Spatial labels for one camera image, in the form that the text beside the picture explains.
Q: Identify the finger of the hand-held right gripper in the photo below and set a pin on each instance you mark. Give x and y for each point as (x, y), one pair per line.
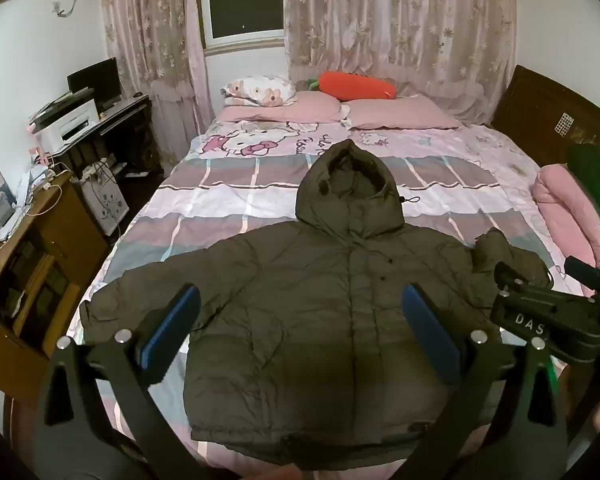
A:
(522, 276)

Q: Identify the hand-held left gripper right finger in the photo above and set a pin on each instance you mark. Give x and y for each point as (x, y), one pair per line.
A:
(427, 332)

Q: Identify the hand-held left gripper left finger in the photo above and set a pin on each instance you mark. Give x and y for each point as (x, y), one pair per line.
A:
(172, 330)

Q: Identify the olive hooded puffer jacket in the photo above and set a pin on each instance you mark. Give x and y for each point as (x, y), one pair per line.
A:
(305, 310)

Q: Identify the folded pink blanket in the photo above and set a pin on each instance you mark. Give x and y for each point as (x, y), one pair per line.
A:
(565, 205)

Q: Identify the pink cartoon printed bed sheet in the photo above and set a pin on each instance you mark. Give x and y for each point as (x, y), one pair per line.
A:
(205, 200)

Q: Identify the light wooden cabinet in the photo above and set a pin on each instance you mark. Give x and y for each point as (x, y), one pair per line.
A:
(55, 240)

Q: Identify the white sticker sheet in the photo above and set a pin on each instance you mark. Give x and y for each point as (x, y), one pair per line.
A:
(564, 124)

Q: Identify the dark wooden headboard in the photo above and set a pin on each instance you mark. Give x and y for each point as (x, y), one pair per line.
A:
(535, 105)

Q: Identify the black computer desk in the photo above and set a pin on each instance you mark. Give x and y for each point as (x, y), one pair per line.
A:
(130, 135)

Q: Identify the pink pillow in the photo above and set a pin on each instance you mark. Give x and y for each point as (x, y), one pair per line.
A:
(400, 112)
(290, 107)

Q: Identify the white printer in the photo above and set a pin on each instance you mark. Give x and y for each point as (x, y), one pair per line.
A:
(72, 122)

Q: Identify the orange carrot plush toy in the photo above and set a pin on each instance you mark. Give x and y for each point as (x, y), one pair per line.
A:
(360, 85)

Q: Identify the white floral pillow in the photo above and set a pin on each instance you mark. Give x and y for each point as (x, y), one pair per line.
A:
(260, 89)

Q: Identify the black computer monitor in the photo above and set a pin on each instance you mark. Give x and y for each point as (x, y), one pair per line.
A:
(95, 80)

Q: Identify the wide floral lace curtain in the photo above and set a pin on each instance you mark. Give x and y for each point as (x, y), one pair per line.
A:
(405, 15)

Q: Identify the narrow floral lace curtain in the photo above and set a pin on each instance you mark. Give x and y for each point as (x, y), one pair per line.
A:
(150, 35)

